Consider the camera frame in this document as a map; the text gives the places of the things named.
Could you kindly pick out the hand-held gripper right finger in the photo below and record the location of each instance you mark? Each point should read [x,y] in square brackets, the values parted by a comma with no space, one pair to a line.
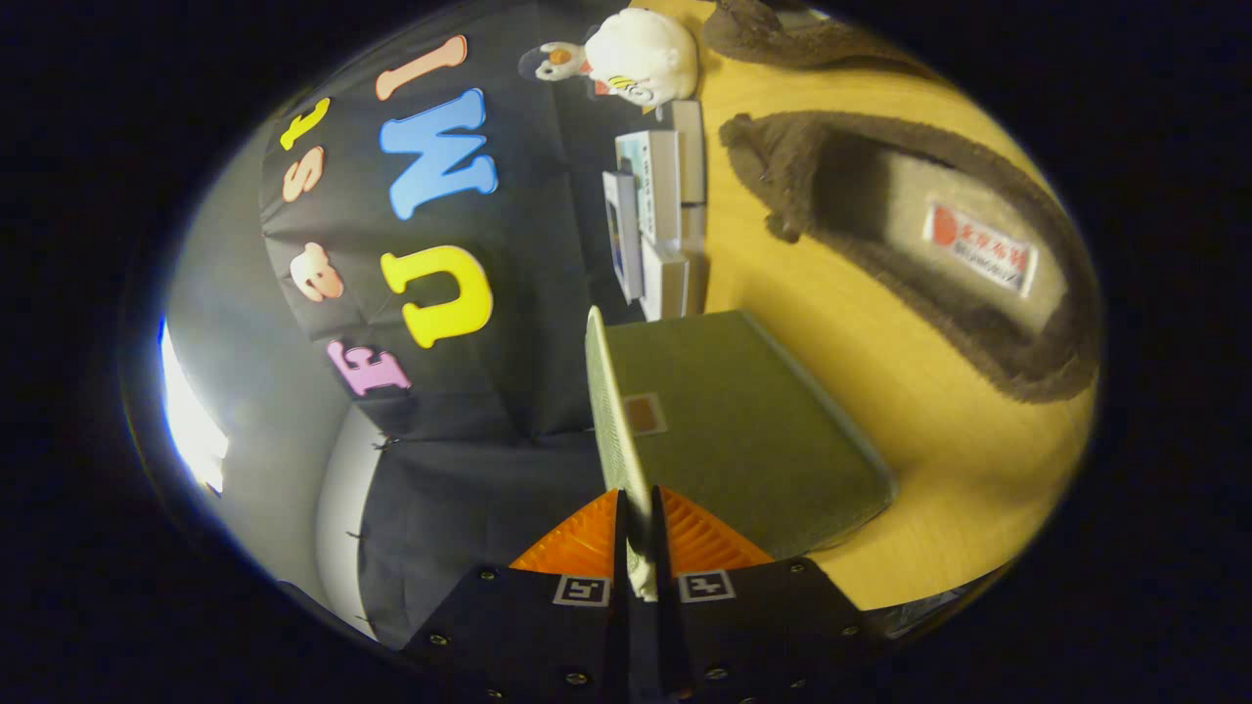
[753,626]

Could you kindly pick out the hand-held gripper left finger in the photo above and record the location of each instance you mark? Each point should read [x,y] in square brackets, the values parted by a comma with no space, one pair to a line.
[528,626]

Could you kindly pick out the green fabric storage box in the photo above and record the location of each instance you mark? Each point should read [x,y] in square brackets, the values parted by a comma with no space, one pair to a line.
[743,430]

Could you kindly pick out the brown shoe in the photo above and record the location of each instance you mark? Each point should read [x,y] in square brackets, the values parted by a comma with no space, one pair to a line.
[782,39]
[861,284]

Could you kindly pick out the black backdrop cloth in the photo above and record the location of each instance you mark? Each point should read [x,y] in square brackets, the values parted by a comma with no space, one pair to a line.
[528,342]

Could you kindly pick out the plain white book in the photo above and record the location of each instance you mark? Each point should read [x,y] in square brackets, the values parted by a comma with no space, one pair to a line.
[667,284]

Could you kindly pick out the book with blue picture cover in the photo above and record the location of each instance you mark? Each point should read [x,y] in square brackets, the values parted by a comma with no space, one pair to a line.
[622,235]

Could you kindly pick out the book with pale teal cover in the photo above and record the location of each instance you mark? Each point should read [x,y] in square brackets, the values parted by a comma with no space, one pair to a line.
[657,186]

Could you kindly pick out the penguin plush toy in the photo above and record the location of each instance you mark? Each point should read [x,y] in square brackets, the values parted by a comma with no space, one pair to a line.
[558,61]

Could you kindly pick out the white round plush toy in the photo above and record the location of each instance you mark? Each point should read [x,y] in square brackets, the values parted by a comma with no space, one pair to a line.
[646,54]

